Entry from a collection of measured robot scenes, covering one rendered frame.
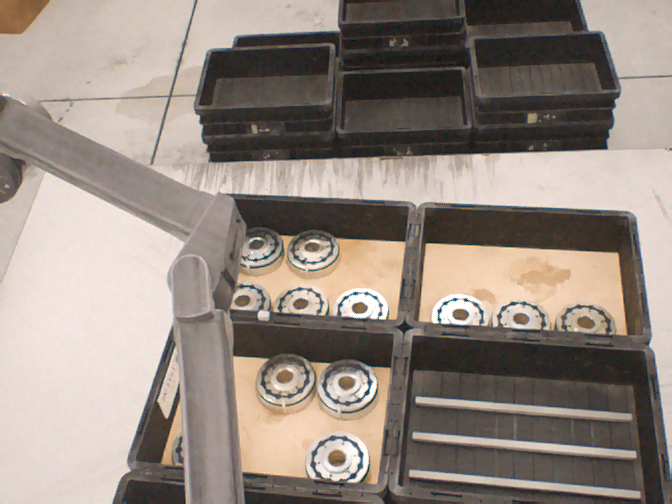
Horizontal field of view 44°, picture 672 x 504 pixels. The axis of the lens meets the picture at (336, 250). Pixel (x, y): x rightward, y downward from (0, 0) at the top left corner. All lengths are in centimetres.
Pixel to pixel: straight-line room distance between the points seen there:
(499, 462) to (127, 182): 75
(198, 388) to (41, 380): 92
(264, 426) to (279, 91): 141
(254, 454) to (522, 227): 65
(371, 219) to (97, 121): 205
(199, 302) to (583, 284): 92
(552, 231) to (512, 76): 109
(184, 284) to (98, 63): 300
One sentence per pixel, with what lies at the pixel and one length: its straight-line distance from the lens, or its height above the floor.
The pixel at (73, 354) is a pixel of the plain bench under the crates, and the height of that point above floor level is 70.
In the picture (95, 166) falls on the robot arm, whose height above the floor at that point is 143.
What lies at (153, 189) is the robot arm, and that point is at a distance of 97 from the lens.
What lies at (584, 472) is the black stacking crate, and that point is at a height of 83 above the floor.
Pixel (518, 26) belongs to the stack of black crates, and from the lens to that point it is 307.
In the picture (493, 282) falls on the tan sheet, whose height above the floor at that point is 83.
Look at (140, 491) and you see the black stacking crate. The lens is 136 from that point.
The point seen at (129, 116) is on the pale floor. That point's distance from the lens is 349.
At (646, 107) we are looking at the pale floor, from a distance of 339.
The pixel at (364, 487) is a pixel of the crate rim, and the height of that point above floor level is 93.
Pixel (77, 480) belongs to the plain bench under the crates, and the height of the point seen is 70.
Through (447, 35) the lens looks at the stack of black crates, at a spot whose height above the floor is 53.
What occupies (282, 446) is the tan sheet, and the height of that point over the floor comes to 83.
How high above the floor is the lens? 206
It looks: 48 degrees down
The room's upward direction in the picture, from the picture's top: 7 degrees counter-clockwise
